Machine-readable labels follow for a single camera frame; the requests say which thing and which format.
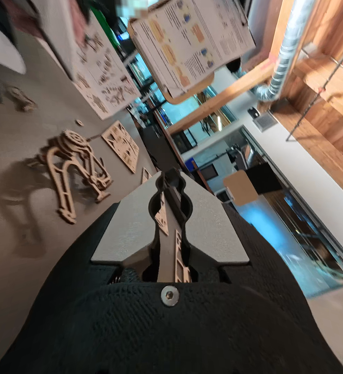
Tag wooden model frame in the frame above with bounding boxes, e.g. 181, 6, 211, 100
26, 129, 114, 224

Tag printed instruction sheet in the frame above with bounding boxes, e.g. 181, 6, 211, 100
130, 0, 257, 99

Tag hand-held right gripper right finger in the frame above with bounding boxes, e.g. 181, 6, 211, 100
177, 172, 250, 276

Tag wooden clipboard stand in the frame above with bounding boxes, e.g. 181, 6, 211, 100
127, 8, 216, 106

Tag black flat box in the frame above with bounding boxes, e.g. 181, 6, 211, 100
140, 125, 180, 173

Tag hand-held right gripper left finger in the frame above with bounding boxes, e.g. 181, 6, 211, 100
91, 172, 164, 268

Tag wooden parts sheet curved cutout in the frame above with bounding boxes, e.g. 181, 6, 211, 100
141, 167, 170, 236

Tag silver air duct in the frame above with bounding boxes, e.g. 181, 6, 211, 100
254, 0, 316, 102

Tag wooden parts sheet slotted strips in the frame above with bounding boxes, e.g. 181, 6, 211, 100
101, 120, 140, 174

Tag emptied wooden parts sheet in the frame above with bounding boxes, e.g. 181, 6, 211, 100
174, 229, 192, 283

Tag black panel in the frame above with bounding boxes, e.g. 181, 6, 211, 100
245, 162, 284, 195

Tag assembly instruction booklet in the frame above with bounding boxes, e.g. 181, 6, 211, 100
71, 17, 142, 121

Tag dark monitor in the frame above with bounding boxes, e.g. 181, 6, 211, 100
201, 164, 219, 180

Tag wooden support post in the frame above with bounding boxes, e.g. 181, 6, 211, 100
168, 55, 278, 135

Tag tan rounded board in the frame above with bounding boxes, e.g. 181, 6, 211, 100
222, 170, 259, 207

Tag wall ventilation grille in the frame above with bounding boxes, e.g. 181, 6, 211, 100
254, 112, 278, 131

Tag black tripod stand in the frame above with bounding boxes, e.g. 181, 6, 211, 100
218, 146, 248, 170

